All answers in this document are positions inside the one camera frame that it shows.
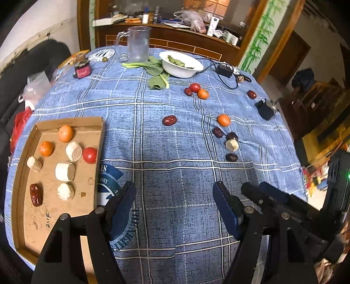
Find wooden door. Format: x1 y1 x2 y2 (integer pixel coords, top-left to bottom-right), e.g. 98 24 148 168
269 30 312 85

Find black cable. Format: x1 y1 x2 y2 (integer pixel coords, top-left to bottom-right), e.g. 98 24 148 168
195 59 240 89

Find large wrinkled red date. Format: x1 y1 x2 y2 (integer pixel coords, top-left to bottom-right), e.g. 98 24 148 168
30 184 43 207

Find cardboard tray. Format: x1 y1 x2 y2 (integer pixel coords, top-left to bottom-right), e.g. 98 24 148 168
11 116 106 274

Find white enamel basin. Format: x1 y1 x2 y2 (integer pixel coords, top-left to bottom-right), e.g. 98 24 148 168
159 51 203 78

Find large orange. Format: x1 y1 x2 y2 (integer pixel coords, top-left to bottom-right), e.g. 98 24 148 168
58 125 74 143

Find flat white box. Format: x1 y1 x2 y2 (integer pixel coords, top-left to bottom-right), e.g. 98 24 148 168
92 17 128 27

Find white boxes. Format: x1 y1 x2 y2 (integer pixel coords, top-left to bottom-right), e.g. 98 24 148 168
223 31 240 45

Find dark jacket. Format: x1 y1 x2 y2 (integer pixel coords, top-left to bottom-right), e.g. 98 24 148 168
292 68 315 92

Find green bok choy stalk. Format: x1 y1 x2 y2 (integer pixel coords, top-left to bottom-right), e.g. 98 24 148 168
122 56 165 76

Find small red label bottle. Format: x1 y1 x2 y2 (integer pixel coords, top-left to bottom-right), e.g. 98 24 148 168
74 54 91 80

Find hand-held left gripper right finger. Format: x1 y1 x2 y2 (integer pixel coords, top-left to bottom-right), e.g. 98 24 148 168
213 181 318 284

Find green leaves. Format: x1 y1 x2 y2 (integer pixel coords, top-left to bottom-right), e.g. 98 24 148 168
166 55 195 69

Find crumpled clear plastic bag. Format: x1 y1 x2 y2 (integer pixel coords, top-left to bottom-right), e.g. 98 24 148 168
22 71 52 110

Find round patterned plate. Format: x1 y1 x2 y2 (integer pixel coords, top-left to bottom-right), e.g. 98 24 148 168
87 50 115 63

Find green vegetable leaf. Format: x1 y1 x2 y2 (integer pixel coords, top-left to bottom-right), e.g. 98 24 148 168
149 73 170 90

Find colourful packets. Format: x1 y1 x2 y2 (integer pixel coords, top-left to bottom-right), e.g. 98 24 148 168
301 161 331 197

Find bamboo wall painting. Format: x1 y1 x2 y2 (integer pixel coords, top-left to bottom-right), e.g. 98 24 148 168
241 0 287 73

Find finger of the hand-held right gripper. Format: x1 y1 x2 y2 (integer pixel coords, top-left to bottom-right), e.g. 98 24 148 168
259 182 292 205
241 182 287 217

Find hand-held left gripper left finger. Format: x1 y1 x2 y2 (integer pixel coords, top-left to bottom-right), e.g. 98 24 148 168
31 181 137 284

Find large red tomato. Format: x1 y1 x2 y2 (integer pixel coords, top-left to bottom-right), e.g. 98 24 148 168
82 147 98 164

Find red plastic bag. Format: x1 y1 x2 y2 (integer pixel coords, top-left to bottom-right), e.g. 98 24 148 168
9 107 33 153

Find black sofa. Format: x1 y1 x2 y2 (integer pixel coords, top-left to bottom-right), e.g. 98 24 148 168
0 40 72 132

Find blue plaid tablecloth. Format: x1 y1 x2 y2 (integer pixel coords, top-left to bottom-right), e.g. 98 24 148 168
5 45 309 284

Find black power adapter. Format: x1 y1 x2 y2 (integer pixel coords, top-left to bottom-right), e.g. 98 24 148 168
215 65 233 78

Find clear plastic pitcher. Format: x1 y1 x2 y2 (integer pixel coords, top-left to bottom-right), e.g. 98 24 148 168
115 26 152 63

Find wooden counter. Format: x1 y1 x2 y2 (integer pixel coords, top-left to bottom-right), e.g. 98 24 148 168
94 22 241 67

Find large peeled sugarcane piece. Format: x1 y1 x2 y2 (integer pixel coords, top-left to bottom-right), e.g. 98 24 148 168
55 162 76 182

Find white lotion tube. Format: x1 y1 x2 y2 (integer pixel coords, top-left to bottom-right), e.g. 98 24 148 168
206 16 221 37

